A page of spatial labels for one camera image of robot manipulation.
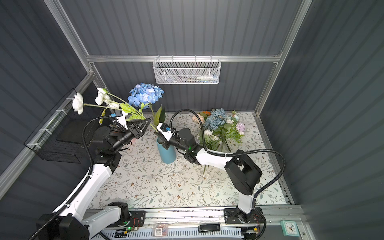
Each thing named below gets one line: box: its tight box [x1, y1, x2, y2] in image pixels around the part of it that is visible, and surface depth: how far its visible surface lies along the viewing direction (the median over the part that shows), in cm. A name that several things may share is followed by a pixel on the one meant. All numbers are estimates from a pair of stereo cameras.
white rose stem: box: [72, 87, 147, 121], surface depth 58 cm
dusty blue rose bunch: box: [203, 108, 226, 130], surface depth 98 cm
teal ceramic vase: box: [156, 137, 177, 164], surface depth 87 cm
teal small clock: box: [280, 220, 300, 237], surface depth 71 cm
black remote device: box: [198, 222, 221, 232], surface depth 71 cm
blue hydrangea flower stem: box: [127, 83, 166, 126], surface depth 67 cm
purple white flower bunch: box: [220, 118, 246, 153], surface depth 101 cm
